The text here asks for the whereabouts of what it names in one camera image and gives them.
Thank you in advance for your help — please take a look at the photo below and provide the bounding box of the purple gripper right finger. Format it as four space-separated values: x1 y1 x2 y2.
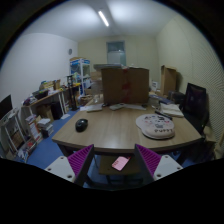
133 143 184 185

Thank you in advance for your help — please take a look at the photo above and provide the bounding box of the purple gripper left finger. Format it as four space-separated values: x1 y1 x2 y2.
44 143 96 187

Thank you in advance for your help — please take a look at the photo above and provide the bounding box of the round printed mouse pad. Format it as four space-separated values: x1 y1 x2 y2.
136 114 175 139

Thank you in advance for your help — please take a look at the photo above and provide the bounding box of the black computer mouse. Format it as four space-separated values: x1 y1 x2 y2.
75 119 88 132

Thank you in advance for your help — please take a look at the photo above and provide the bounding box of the wooden stool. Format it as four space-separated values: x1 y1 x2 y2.
99 156 142 185

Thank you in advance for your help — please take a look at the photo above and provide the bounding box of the pink card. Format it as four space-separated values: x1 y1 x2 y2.
112 156 130 171

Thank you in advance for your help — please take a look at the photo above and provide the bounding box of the wooden table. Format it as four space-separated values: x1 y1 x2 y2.
52 106 201 156

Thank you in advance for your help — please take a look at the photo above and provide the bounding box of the black pen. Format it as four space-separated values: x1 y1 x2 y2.
155 110 173 120

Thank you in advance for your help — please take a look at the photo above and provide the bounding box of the stack of books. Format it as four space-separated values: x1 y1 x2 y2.
37 118 54 138

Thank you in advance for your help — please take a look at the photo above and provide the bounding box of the open notebook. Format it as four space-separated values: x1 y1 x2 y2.
160 103 183 117

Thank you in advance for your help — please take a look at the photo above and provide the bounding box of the wooden side desk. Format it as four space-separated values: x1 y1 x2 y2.
22 90 68 122

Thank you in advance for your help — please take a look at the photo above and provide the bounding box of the white shelf rack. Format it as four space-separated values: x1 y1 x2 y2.
0 108 26 155

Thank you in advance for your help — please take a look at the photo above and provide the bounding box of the black tower rack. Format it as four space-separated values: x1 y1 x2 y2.
67 75 78 111

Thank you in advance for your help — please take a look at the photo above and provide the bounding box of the large cardboard box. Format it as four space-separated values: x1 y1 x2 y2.
101 68 149 104

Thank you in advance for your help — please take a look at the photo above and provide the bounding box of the upright cardboard box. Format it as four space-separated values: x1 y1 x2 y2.
161 65 177 95

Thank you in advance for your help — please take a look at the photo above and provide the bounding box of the black monitor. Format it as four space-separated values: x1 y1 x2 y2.
0 95 13 120

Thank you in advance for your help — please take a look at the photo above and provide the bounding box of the window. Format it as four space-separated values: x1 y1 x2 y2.
107 41 126 65

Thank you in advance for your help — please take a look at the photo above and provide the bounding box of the ceiling fluorescent light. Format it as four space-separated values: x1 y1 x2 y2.
98 11 109 27

